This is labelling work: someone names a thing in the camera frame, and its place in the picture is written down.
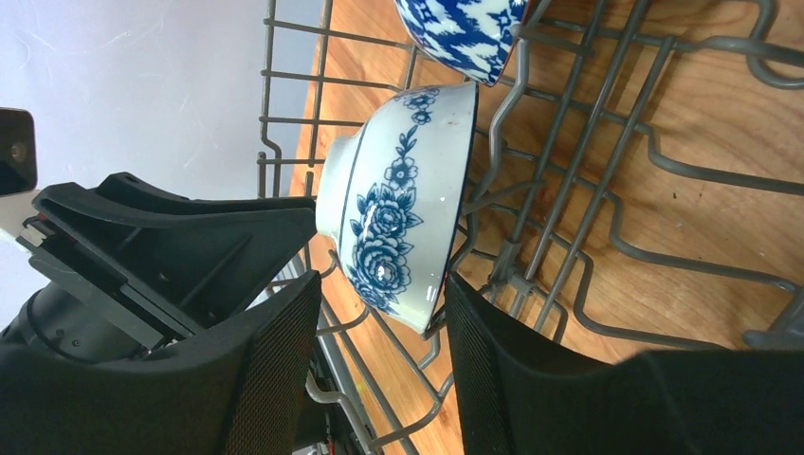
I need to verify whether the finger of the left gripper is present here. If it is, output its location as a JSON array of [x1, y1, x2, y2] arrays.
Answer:
[[27, 173, 316, 349]]

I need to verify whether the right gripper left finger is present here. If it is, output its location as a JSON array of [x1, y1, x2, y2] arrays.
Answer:
[[1, 271, 321, 454]]

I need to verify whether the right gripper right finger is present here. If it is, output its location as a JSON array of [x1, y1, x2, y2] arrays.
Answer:
[[445, 273, 803, 454]]

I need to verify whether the blue floral white bowl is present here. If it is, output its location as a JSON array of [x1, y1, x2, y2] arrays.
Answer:
[[316, 82, 479, 334]]

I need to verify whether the grey wire dish rack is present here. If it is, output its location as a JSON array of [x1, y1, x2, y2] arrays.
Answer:
[[257, 1, 803, 454]]

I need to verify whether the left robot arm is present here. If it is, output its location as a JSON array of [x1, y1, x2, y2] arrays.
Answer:
[[2, 173, 316, 363]]

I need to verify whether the blue zigzag pattern bowl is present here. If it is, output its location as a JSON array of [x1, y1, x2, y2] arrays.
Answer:
[[394, 0, 531, 86]]

